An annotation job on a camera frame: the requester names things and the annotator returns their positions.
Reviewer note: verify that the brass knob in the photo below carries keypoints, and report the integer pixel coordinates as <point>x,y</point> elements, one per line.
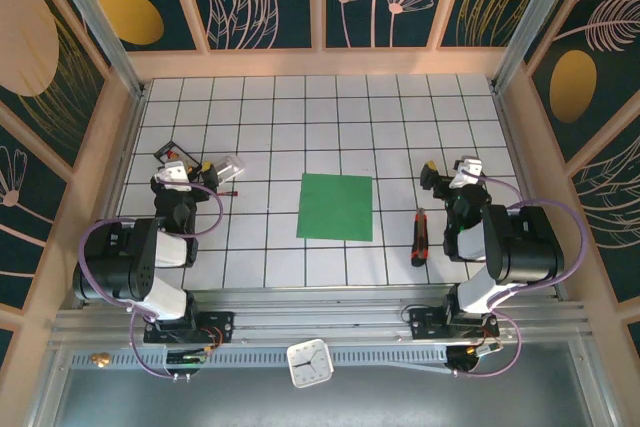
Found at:
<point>100,360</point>

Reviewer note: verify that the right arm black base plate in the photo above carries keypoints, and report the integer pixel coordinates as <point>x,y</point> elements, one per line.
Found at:
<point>425,319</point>

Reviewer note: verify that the white square clock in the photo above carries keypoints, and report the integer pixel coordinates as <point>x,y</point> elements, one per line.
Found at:
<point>310,362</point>

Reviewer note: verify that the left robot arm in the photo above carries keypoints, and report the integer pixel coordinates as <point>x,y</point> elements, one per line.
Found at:
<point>120,257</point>

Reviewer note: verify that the aluminium frame post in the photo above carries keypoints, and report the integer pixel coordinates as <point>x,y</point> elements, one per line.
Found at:
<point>100,27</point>
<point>532,17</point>

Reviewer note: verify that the aluminium mounting rail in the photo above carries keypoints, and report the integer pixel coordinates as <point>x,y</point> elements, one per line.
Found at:
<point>325,317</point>

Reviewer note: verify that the black yellow battery pack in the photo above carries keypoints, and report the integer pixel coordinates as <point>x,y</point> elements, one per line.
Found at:
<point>167,149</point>

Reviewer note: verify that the aluminium table side rail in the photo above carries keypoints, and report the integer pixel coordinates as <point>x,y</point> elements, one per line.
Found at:
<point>129,142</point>
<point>515,147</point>

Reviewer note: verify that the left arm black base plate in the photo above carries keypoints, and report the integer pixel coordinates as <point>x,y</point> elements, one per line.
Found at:
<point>220,322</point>

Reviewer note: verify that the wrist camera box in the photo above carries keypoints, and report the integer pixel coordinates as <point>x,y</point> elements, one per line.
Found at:
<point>172,172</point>
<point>467,169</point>

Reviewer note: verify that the grey metal panel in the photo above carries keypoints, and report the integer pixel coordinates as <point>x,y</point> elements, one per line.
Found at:
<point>400,402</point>

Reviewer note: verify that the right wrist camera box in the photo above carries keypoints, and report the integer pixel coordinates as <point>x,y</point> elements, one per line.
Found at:
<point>467,169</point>

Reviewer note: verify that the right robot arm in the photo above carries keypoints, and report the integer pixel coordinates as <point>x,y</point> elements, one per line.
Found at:
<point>525,242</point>

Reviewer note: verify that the green paper sheet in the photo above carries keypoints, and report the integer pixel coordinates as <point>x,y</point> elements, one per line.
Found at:
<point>335,207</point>

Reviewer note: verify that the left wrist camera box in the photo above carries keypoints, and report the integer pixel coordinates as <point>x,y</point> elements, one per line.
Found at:
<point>172,172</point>

